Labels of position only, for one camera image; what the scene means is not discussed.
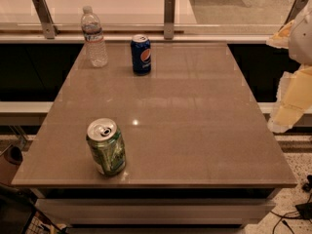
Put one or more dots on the blue pepsi can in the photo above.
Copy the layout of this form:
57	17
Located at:
141	54

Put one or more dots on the clear plastic water bottle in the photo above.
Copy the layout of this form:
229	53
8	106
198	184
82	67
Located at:
94	38

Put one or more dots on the black wire basket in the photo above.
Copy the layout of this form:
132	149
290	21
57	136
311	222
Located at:
17	208

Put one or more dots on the metal railing bracket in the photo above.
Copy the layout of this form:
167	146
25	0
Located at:
169	18
50	31
299	8

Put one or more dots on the middle metal railing bracket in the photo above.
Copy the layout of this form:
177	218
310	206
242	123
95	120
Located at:
169	18

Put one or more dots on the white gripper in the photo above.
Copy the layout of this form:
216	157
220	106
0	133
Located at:
302	41

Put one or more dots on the left metal railing bracket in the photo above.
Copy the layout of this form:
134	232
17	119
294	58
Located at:
50	31

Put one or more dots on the right metal railing bracket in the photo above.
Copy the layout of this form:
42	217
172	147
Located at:
299	8

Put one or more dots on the dark bin at left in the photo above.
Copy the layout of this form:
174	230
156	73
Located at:
10	160

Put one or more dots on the green soda can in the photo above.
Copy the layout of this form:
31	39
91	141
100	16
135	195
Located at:
107	146

